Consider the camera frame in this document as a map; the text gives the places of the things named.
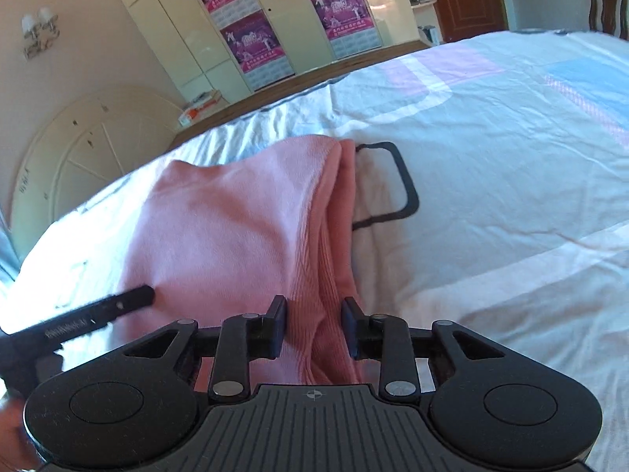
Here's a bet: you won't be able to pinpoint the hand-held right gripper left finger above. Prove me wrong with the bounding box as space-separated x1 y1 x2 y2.
123 295 288 404

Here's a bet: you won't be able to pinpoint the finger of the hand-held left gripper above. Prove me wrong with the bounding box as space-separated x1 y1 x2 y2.
96 284 157 323

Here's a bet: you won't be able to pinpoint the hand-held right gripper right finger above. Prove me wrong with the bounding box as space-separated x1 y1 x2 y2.
341 296 507 400

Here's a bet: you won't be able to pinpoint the pink knit sweater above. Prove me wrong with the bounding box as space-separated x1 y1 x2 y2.
115 134 367 387

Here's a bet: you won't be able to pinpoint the person's left hand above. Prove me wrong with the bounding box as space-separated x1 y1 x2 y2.
0 393 39 472

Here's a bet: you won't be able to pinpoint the cream headboard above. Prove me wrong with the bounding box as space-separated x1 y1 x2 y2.
10 85 186 259

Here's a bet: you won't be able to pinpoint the pastel printed bed sheet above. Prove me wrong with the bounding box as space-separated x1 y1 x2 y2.
0 27 629 472

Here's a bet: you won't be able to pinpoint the cream glossy wardrobe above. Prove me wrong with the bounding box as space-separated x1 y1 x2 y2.
97 0 436 106

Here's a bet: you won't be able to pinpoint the cream corner shelf unit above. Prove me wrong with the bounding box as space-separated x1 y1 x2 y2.
402 0 440 46

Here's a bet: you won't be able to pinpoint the brown wooden door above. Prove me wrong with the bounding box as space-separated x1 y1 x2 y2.
424 0 510 43

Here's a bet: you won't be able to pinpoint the dark wooden chair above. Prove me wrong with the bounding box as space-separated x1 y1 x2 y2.
585 0 629 41

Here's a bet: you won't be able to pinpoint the wooden bed frame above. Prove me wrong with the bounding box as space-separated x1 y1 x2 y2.
169 38 443 152

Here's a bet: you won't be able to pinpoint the white wall lamp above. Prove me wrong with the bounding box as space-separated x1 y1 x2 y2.
20 6 63 61

